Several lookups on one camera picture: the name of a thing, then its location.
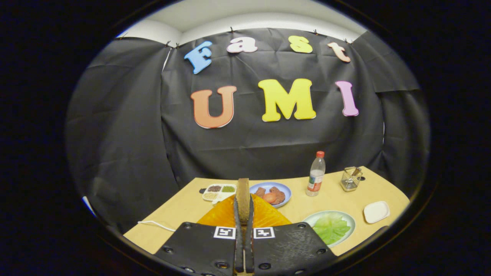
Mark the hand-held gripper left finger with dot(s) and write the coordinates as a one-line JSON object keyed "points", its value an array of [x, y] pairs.
{"points": [[238, 253]]}

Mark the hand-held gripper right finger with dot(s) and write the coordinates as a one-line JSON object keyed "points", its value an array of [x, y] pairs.
{"points": [[249, 253]]}

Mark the brown toasted bread slice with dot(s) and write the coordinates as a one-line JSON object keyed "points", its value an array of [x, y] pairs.
{"points": [[242, 191]]}

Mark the green lettuce leaf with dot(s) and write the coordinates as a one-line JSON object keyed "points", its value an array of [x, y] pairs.
{"points": [[332, 230]]}

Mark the red tomato slice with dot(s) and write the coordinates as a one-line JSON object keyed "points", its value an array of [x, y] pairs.
{"points": [[269, 198]]}

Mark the white divided seasoning dish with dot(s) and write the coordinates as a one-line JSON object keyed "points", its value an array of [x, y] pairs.
{"points": [[222, 196]]}

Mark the brown meat patty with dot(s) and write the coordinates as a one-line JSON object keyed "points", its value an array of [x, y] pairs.
{"points": [[260, 191], [280, 193]]}

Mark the blue plate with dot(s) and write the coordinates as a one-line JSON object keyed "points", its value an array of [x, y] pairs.
{"points": [[286, 191]]}

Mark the clear plastic water bottle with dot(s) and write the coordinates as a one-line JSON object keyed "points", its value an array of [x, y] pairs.
{"points": [[315, 184]]}

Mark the black backdrop cloth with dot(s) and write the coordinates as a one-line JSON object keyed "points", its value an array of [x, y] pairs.
{"points": [[245, 153]]}

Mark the pale green round plate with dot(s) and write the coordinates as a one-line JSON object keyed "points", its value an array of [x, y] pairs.
{"points": [[346, 217]]}

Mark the small white plate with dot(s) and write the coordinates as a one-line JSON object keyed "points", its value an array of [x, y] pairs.
{"points": [[376, 212]]}

